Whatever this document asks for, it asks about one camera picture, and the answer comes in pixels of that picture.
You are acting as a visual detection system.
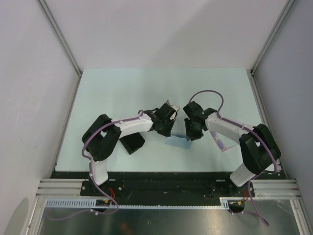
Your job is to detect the light blue cleaning cloth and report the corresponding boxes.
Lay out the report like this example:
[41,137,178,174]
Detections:
[165,135,192,149]

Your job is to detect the pink purple sunglasses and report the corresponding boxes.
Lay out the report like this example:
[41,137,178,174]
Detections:
[210,131,238,152]

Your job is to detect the black glasses case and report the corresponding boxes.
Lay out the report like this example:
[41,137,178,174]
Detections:
[119,133,145,155]

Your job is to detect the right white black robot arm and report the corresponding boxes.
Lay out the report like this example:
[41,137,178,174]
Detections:
[183,101,281,196]

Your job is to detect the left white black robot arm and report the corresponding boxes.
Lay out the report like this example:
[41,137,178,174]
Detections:
[82,101,179,196]

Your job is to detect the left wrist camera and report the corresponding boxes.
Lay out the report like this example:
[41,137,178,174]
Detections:
[166,100,180,120]

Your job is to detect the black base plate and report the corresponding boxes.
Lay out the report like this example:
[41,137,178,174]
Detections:
[50,171,286,199]

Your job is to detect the white slotted cable duct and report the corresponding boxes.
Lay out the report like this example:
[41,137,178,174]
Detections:
[45,198,229,210]

